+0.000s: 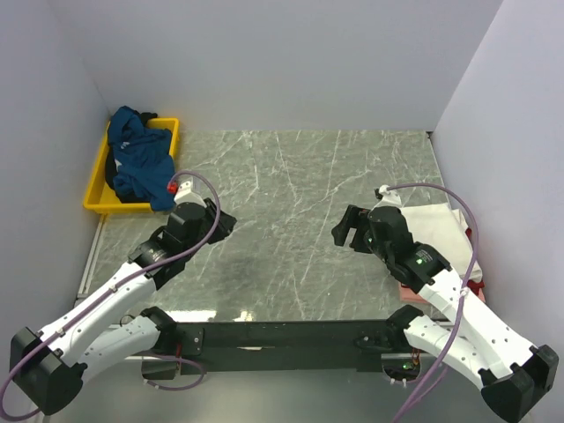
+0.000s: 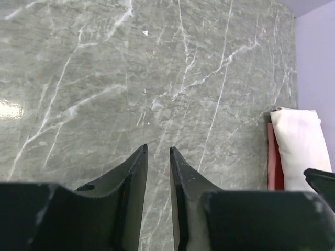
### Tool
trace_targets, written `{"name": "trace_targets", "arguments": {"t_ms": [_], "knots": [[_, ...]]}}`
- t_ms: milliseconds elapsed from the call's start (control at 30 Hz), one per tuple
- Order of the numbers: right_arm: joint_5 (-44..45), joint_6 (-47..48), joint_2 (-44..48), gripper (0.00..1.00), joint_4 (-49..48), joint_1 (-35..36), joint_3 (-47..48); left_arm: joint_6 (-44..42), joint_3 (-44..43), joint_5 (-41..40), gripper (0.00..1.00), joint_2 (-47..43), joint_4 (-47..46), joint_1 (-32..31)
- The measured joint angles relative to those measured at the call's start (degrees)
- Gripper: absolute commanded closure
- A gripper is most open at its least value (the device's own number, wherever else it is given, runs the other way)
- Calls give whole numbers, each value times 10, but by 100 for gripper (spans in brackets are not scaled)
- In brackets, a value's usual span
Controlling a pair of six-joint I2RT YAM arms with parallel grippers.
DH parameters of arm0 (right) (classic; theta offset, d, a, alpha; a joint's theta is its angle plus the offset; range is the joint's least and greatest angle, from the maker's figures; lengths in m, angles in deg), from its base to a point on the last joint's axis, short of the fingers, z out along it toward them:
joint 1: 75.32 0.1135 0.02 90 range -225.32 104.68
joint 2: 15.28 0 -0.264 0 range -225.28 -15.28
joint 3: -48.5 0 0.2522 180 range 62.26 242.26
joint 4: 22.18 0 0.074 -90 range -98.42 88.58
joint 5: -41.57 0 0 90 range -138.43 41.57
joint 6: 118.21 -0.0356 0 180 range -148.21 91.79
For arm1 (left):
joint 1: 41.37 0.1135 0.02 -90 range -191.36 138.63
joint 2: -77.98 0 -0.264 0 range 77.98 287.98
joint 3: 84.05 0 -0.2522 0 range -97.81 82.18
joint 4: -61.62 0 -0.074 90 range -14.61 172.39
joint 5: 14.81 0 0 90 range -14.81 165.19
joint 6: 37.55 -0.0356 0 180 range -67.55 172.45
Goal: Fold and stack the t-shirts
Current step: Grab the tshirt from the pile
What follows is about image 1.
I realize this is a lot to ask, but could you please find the black t-shirt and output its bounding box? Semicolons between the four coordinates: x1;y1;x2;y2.
105;106;159;204

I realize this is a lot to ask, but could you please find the aluminium rail frame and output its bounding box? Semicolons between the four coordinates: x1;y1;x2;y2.
73;215;107;307

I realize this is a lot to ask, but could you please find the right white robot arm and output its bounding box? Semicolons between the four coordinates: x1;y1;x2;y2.
331;205;559;422

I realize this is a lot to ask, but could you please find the red folded t-shirt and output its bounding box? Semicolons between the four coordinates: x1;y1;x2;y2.
465;227;485;296

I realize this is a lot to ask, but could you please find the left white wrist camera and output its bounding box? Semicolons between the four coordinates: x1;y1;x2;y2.
167;176;205;207

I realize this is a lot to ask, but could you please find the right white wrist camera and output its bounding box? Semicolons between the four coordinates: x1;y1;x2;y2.
375;185;403;208

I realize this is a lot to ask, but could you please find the black base beam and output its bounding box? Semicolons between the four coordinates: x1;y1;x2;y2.
150;320;412;372

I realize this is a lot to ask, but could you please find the blue printed t-shirt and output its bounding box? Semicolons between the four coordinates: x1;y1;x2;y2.
107;108;175;212

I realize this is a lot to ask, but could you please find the yellow plastic bin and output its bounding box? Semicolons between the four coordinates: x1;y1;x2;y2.
83;117;180;215

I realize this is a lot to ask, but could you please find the white folded t-shirt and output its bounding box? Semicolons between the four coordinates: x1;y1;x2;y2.
400;204;473;278

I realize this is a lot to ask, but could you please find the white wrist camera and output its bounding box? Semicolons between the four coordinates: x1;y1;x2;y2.
375;185;403;208
167;176;205;207

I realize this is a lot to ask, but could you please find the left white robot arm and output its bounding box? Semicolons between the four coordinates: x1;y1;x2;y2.
9;198;237;415

